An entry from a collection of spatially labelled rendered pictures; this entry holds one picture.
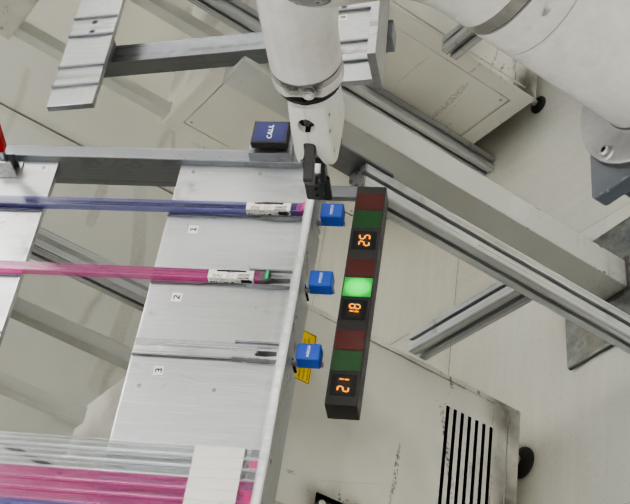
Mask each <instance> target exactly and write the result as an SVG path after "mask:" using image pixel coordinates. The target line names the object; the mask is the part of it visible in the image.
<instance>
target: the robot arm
mask: <svg viewBox="0 0 630 504"><path fill-rule="evenodd" d="M374 1H382V0H256V4H257V9H258V14H259V19H260V23H261V28H262V33H263V38H264V42H265V47H266V52H267V57H268V61H269V66H270V71H271V74H270V76H271V80H273V84H274V86H275V88H276V90H277V91H278V92H279V93H280V94H281V95H282V96H283V97H284V98H285V99H286V100H287V101H288V110H289V119H290V126H291V133H292V139H293V145H294V150H295V154H296V157H297V160H298V161H299V162H300V163H301V164H302V163H303V183H304V185H305V190H306V195H307V198H308V199H310V200H332V197H333V194H332V188H331V183H330V177H328V176H327V164H331V165H332V164H334V163H335V162H336V161H337V158H338V154H339V149H340V144H341V143H342V132H343V125H344V119H345V104H344V99H343V94H342V89H341V82H342V80H343V77H344V65H343V58H342V52H341V45H340V37H339V30H338V9H339V7H340V6H347V5H353V4H360V3H367V2H374ZM410 1H415V2H419V3H422V4H425V5H428V6H430V7H432V8H434V9H436V10H438V11H440V12H442V13H443V14H445V15H447V16H448V17H450V18H452V19H453V20H455V21H456V22H458V23H459V24H461V25H462V26H464V27H466V28H467V29H469V30H470V31H472V32H473V33H475V34H476V35H478V36H479V37H481V38H482V39H484V40H485V41H487V42H488V43H490V44H491V45H493V46H494V47H496V48H497V49H499V50H500V51H502V52H504V53H505V54H507V55H508V56H510V57H511V58H513V59H514V60H516V61H517V62H519V63H520V64H522V65H523V66H525V67H526V68H528V69H529V70H531V71H532V72H534V73H535V74H537V75H538V76H540V77H542V78H543V79H545V80H546V81H548V82H549V83H551V84H552V85H554V86H555V87H557V88H558V89H560V90H561V91H563V92H564V93H566V94H567V95H569V96H570V97H572V98H573V99H575V100H576V101H578V102H579V103H581V104H582V109H581V114H580V131H581V138H582V141H583V143H584V146H585V148H586V149H587V151H588V152H589V153H590V155H591V156H593V157H594V158H596V159H597V160H599V161H600V162H602V163H603V164H605V165H607V166H611V167H614V168H629V167H630V0H410ZM316 152H317V155H318V156H319V157H316ZM315 164H321V173H315Z"/></svg>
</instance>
